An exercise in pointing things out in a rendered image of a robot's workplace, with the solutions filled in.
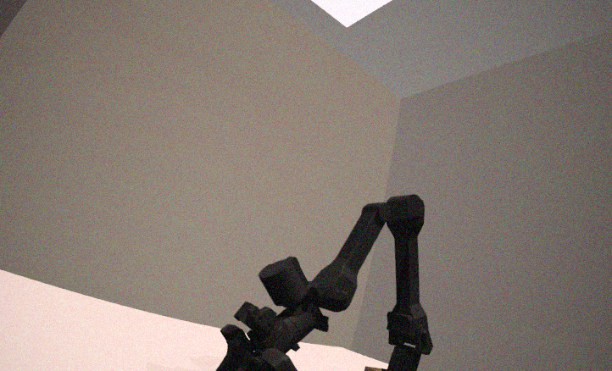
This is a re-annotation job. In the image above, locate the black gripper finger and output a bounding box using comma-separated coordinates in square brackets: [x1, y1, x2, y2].
[236, 352, 264, 371]
[216, 339, 244, 371]

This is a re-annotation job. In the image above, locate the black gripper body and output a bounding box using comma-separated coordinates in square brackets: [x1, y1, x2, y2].
[220, 314, 301, 371]

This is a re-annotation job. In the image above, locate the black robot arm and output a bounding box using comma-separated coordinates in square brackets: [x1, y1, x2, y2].
[233, 195, 433, 371]

